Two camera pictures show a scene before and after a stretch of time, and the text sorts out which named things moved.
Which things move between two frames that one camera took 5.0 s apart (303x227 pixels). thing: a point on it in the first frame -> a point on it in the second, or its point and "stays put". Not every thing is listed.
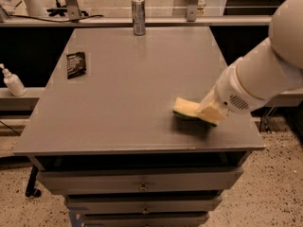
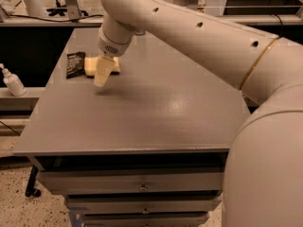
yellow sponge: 189,109 -> 91,65
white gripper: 233,91 -> 111,46
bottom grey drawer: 147,220 stays put
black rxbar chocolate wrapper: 76,64 stays put
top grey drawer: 80,182 stays put
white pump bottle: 13,82 stays put
